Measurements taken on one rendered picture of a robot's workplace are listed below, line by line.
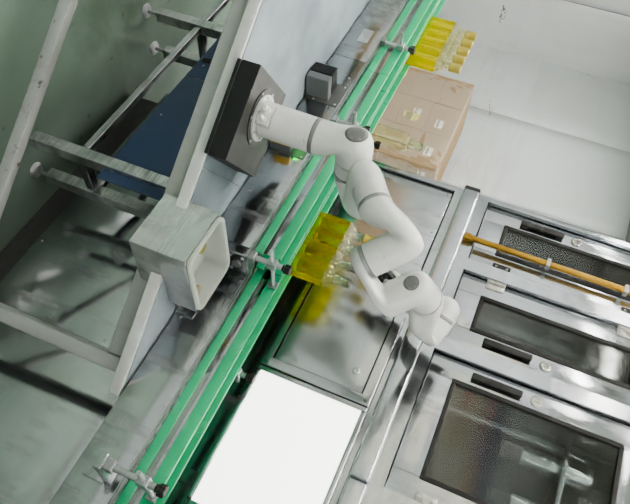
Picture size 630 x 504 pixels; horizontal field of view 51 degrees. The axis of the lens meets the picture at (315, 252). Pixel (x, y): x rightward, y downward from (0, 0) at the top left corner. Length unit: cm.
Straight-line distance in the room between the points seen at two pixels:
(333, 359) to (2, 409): 93
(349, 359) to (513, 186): 496
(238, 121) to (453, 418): 102
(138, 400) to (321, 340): 57
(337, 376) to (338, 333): 14
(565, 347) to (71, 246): 161
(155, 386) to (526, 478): 101
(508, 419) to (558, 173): 519
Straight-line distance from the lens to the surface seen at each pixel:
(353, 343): 199
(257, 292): 188
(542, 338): 218
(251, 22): 176
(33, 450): 200
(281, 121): 171
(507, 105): 762
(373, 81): 237
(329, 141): 167
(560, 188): 690
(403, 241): 151
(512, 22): 817
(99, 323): 213
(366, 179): 158
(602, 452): 207
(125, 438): 171
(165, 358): 178
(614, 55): 823
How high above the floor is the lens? 145
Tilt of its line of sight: 13 degrees down
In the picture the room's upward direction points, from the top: 110 degrees clockwise
